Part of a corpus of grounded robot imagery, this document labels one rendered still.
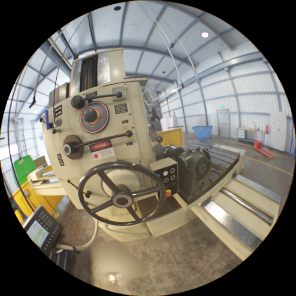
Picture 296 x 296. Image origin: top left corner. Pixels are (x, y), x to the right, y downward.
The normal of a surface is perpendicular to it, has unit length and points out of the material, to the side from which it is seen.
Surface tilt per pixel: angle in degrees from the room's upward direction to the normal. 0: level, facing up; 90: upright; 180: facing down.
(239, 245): 0
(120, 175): 61
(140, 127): 90
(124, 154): 90
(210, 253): 0
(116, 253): 0
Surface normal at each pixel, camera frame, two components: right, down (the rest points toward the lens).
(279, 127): -0.94, 0.24
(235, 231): -0.18, -0.95
